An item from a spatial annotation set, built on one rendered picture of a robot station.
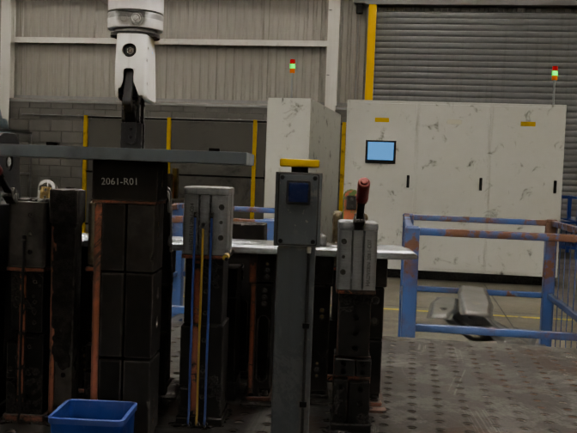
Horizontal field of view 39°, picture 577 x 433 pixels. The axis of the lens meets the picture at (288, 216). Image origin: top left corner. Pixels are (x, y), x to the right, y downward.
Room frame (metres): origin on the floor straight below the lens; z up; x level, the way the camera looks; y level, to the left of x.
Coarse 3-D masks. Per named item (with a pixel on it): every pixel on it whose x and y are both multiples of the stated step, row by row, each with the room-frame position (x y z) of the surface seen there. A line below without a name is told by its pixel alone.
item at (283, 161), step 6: (282, 162) 1.22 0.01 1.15; (288, 162) 1.22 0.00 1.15; (294, 162) 1.22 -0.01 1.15; (300, 162) 1.22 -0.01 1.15; (306, 162) 1.22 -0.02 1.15; (312, 162) 1.22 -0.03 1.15; (318, 162) 1.22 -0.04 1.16; (294, 168) 1.24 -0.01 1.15; (300, 168) 1.24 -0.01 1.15; (306, 168) 1.24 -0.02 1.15
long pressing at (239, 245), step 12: (84, 240) 1.51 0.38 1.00; (180, 240) 1.61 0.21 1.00; (240, 240) 1.64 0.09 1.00; (252, 240) 1.66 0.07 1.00; (264, 240) 1.67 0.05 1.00; (240, 252) 1.50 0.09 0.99; (252, 252) 1.50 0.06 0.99; (264, 252) 1.50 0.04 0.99; (276, 252) 1.50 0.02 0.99; (324, 252) 1.49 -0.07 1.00; (336, 252) 1.49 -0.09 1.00; (384, 252) 1.49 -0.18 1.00; (396, 252) 1.49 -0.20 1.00; (408, 252) 1.49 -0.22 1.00
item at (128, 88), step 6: (126, 72) 1.22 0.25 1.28; (132, 72) 1.22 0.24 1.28; (126, 78) 1.22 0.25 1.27; (132, 78) 1.22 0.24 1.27; (126, 84) 1.21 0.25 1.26; (132, 84) 1.22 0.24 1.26; (126, 90) 1.21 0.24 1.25; (132, 90) 1.22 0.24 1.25; (126, 96) 1.21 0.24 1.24; (126, 102) 1.20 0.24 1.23; (132, 102) 1.22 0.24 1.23; (126, 108) 1.22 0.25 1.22
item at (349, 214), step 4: (344, 192) 1.72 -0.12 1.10; (348, 192) 1.72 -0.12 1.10; (352, 192) 1.72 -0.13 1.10; (344, 196) 1.72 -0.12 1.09; (348, 196) 1.71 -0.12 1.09; (352, 196) 1.71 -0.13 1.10; (344, 200) 1.72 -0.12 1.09; (348, 200) 1.71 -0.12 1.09; (352, 200) 1.71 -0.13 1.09; (344, 204) 1.72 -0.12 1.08; (348, 204) 1.71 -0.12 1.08; (352, 204) 1.71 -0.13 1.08; (356, 204) 1.72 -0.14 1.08; (344, 208) 1.71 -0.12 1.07; (348, 208) 1.71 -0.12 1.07; (352, 208) 1.71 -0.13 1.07; (356, 208) 1.72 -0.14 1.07; (344, 212) 1.71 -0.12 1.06; (348, 212) 1.71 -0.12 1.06; (352, 212) 1.71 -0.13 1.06; (344, 216) 1.71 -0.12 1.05; (348, 216) 1.71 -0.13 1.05; (352, 216) 1.71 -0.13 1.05
